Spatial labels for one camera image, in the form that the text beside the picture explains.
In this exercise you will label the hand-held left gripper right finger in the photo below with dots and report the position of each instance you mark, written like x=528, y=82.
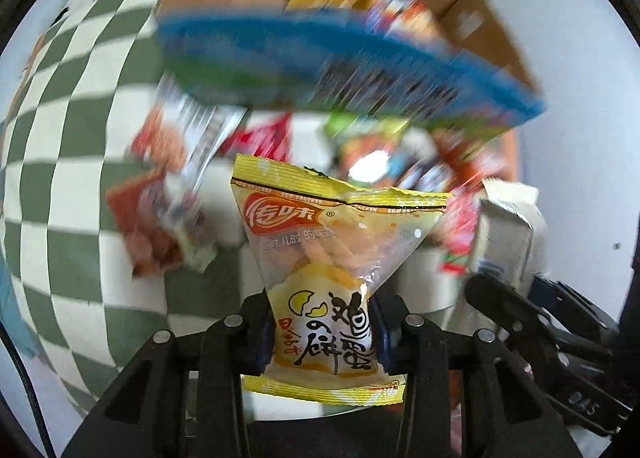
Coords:
x=395, y=338

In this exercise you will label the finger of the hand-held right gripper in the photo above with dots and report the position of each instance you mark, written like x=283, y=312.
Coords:
x=570, y=308
x=500, y=303

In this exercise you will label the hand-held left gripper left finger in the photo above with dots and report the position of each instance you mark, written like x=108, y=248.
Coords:
x=252, y=333

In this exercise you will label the yellow egg cracker packet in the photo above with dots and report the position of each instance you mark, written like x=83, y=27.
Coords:
x=320, y=238

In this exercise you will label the cardboard box with blue edge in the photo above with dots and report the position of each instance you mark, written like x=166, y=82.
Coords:
x=500, y=28

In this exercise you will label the orange red snack packet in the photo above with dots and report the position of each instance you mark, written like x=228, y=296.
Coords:
x=460, y=218

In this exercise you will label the red brown snack packet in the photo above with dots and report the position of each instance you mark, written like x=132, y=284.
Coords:
x=145, y=228

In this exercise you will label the silver snack packet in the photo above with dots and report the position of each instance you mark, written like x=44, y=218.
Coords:
x=200, y=148

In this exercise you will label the red white snack packet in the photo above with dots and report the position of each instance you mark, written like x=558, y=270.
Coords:
x=265, y=138

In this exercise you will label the green snack packet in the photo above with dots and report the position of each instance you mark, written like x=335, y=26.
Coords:
x=365, y=127

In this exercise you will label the orange white snack packet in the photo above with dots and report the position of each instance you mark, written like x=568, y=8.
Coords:
x=150, y=133

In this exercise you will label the green white checkered blanket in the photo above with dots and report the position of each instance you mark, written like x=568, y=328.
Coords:
x=75, y=138

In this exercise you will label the red yellow blue snack packet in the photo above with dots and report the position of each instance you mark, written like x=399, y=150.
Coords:
x=400, y=13

